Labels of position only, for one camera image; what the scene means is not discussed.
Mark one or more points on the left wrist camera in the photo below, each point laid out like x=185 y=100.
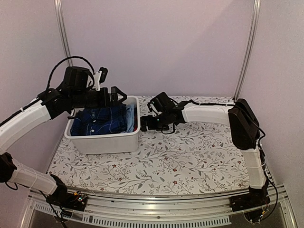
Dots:
x=99 y=78

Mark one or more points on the aluminium frame post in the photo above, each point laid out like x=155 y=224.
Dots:
x=61 y=27
x=249 y=47

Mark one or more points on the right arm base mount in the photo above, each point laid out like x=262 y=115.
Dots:
x=255 y=198

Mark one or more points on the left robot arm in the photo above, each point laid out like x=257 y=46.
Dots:
x=80 y=88

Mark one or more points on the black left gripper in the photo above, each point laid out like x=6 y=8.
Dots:
x=106 y=102

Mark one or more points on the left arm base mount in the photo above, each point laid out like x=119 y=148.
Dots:
x=64 y=199

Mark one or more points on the white plastic bin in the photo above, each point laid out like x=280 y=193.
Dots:
x=107 y=143

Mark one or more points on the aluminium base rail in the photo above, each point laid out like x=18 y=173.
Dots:
x=117 y=210

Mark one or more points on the blue plaid long sleeve shirt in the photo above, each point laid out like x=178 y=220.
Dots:
x=100 y=121

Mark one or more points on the floral patterned table cloth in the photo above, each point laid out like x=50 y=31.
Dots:
x=197 y=158

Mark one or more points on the left aluminium frame post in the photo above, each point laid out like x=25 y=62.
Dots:
x=61 y=27

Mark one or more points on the light blue denim shirt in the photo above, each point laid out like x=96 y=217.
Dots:
x=130 y=118

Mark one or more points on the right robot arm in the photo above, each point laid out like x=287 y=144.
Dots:
x=238 y=116

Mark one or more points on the right aluminium frame post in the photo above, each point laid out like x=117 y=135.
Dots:
x=249 y=47

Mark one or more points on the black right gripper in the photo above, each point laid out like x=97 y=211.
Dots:
x=144 y=121

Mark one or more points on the red garment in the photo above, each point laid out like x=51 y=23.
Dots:
x=135 y=126

